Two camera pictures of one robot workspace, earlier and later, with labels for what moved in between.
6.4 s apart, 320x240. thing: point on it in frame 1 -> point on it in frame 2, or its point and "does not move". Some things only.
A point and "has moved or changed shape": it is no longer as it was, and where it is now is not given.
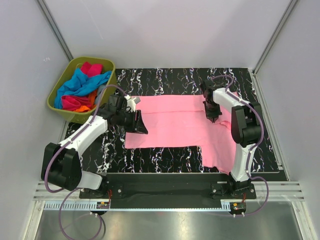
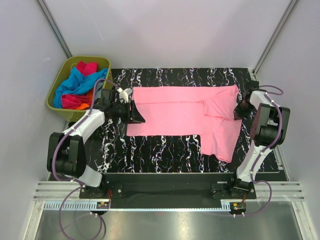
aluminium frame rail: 265,191 does not move
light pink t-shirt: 181,121 has moved or changed shape
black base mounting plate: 169,191 does not move
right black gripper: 213,116 -> 238,111
